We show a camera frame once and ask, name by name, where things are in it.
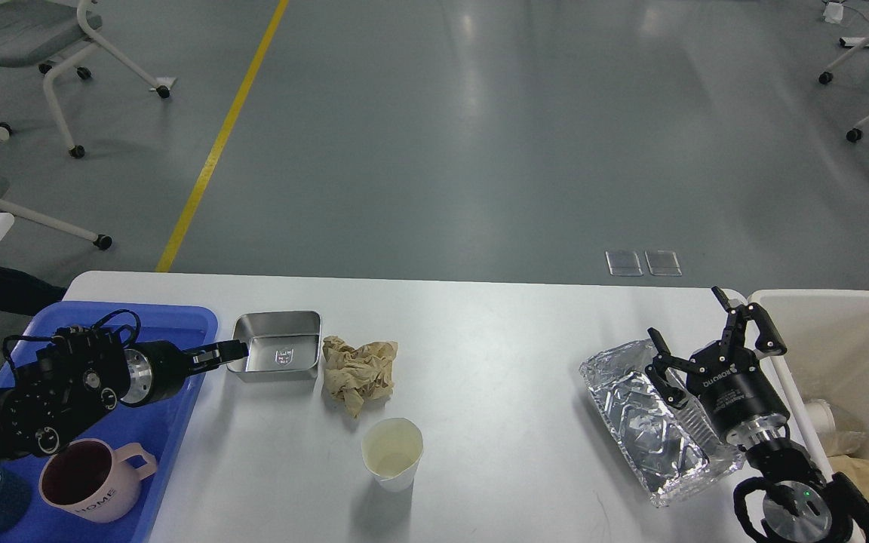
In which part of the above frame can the right floor socket plate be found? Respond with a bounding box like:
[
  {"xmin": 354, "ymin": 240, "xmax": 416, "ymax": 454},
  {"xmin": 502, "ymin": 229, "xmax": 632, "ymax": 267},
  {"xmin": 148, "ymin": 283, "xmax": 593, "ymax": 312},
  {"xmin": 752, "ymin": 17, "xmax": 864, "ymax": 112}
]
[{"xmin": 644, "ymin": 250, "xmax": 683, "ymax": 276}]

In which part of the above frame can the left floor socket plate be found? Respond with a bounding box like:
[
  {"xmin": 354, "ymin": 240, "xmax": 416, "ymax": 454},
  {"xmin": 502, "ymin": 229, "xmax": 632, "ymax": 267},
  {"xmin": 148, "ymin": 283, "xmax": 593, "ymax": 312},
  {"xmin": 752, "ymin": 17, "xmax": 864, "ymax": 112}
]
[{"xmin": 604, "ymin": 250, "xmax": 644, "ymax": 278}]

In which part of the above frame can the white paper cup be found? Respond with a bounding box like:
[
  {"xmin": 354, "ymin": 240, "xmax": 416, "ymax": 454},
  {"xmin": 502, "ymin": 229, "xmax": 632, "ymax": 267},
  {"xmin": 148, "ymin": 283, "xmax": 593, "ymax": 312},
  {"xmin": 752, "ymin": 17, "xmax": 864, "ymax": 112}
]
[{"xmin": 361, "ymin": 417, "xmax": 424, "ymax": 492}]

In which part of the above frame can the grey office chair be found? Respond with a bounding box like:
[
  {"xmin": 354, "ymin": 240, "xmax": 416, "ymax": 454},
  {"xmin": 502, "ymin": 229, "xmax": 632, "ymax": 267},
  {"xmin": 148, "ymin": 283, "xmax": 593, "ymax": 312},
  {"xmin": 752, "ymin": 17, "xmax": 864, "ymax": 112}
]
[{"xmin": 0, "ymin": 1, "xmax": 171, "ymax": 159}]

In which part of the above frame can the clear plastic bottle in bin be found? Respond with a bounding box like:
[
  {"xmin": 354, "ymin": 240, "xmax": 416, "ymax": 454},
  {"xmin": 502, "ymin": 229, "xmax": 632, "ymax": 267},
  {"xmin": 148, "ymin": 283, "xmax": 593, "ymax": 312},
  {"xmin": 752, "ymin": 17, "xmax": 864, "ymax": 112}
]
[{"xmin": 804, "ymin": 398, "xmax": 869, "ymax": 457}]

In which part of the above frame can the pink HOME mug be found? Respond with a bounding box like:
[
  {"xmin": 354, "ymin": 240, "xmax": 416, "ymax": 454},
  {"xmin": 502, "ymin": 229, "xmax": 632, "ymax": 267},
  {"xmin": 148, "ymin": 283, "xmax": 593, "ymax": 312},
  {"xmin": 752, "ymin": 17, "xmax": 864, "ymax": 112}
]
[{"xmin": 38, "ymin": 439, "xmax": 158, "ymax": 523}]

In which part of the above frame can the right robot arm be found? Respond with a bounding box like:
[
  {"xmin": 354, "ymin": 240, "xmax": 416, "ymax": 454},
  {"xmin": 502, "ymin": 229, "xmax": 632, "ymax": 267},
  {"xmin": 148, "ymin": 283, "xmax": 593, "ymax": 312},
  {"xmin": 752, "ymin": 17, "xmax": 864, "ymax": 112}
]
[{"xmin": 645, "ymin": 287, "xmax": 869, "ymax": 542}]

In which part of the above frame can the beige plastic bin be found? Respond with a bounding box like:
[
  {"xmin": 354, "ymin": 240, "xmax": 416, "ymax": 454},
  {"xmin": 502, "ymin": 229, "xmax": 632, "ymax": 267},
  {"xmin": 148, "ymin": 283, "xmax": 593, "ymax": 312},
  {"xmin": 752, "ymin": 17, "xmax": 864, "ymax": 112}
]
[{"xmin": 751, "ymin": 290, "xmax": 869, "ymax": 478}]

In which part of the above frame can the aluminium foil tray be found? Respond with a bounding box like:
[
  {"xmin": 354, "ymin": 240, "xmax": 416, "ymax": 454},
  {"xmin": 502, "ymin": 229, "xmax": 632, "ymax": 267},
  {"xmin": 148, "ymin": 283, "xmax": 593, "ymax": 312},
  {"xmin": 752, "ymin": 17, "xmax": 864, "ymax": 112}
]
[{"xmin": 577, "ymin": 339, "xmax": 744, "ymax": 508}]

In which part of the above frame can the blue plastic tray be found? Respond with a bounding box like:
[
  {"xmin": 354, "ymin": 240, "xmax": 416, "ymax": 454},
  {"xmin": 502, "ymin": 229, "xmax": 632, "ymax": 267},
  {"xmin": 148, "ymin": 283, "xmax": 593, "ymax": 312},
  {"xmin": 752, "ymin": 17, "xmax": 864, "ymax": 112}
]
[{"xmin": 0, "ymin": 300, "xmax": 218, "ymax": 542}]

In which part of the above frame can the stainless steel rectangular dish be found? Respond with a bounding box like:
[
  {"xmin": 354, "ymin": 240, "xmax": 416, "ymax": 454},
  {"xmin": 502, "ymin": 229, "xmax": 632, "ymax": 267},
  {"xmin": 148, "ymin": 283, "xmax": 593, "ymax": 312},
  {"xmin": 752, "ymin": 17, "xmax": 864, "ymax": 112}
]
[{"xmin": 226, "ymin": 311, "xmax": 323, "ymax": 382}]

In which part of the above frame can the crumpled brown paper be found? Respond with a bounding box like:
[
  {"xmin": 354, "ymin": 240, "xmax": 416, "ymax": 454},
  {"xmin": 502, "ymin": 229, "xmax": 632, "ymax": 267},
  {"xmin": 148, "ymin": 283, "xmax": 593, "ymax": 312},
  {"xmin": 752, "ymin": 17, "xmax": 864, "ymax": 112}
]
[{"xmin": 323, "ymin": 336, "xmax": 399, "ymax": 419}]

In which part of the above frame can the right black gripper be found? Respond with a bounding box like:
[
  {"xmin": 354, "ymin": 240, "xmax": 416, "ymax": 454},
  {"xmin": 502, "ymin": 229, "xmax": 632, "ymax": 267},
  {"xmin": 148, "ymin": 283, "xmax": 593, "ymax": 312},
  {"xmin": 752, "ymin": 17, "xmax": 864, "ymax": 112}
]
[{"xmin": 644, "ymin": 286, "xmax": 791, "ymax": 446}]

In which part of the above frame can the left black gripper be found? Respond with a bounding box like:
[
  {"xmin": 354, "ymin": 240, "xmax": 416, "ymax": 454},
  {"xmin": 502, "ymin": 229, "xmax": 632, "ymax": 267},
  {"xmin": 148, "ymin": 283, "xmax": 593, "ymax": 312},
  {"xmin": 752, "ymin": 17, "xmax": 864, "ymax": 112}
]
[{"xmin": 121, "ymin": 339, "xmax": 249, "ymax": 408}]

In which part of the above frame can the floor socket plate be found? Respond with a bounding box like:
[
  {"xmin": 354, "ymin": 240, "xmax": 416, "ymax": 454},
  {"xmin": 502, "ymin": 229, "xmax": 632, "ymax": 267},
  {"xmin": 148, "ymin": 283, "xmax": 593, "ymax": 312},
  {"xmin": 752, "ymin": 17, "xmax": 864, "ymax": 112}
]
[
  {"xmin": 604, "ymin": 250, "xmax": 644, "ymax": 278},
  {"xmin": 644, "ymin": 250, "xmax": 683, "ymax": 276}
]

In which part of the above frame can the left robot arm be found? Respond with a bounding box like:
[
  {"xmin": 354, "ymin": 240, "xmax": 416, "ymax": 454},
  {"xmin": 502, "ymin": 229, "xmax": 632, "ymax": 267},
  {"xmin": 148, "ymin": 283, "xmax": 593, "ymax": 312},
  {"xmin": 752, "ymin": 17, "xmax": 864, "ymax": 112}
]
[{"xmin": 0, "ymin": 314, "xmax": 249, "ymax": 462}]

